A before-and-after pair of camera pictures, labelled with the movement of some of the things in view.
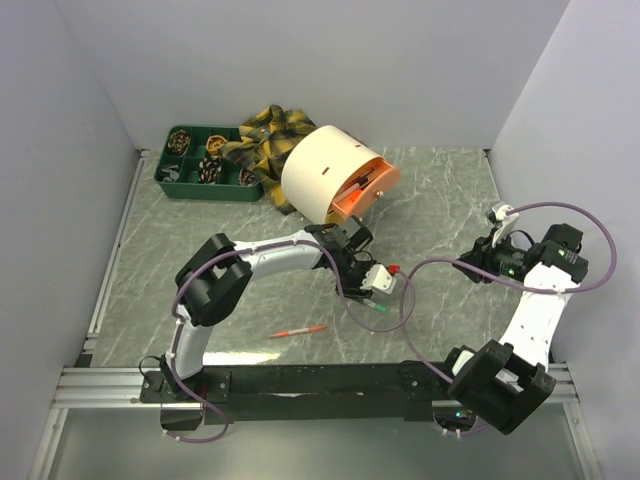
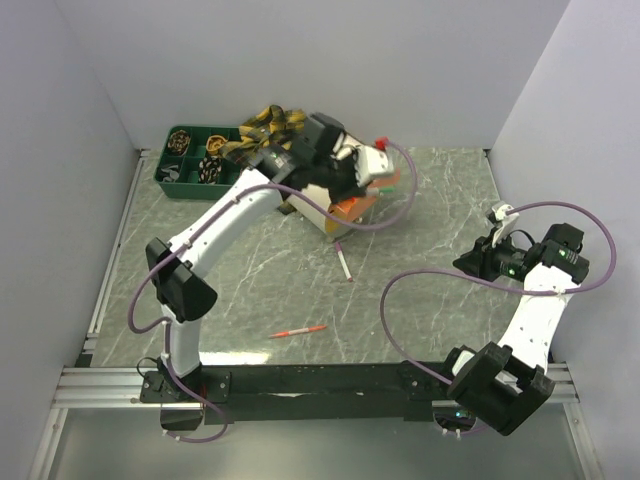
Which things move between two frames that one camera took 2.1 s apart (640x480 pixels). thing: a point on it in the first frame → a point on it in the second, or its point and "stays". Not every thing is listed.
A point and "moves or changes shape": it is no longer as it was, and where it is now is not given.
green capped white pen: (375, 305) → (373, 190)
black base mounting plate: (311, 393) stays
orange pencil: (284, 333) stays
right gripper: (484, 254) stays
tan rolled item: (215, 143) stays
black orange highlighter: (356, 193) moves or changes shape
